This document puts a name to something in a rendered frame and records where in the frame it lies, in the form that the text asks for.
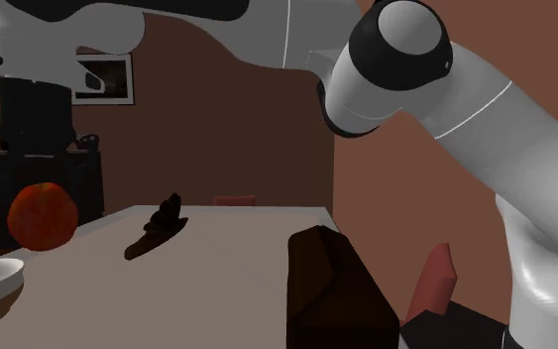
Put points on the dark brown robot stand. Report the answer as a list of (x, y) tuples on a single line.
[(331, 290)]

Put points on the red orange round fruit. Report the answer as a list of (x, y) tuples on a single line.
[(42, 217)]

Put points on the dark brown lumpy long object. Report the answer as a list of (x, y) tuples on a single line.
[(155, 239)]

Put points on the pale table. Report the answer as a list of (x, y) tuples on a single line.
[(211, 299)]

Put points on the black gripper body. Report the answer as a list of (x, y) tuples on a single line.
[(36, 113)]

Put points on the dark sideboard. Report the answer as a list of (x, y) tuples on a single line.
[(85, 183)]

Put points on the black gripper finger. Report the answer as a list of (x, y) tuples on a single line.
[(88, 142)]

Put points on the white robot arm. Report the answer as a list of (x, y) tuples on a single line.
[(501, 145)]

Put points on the framed wall picture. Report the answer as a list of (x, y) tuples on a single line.
[(112, 77)]

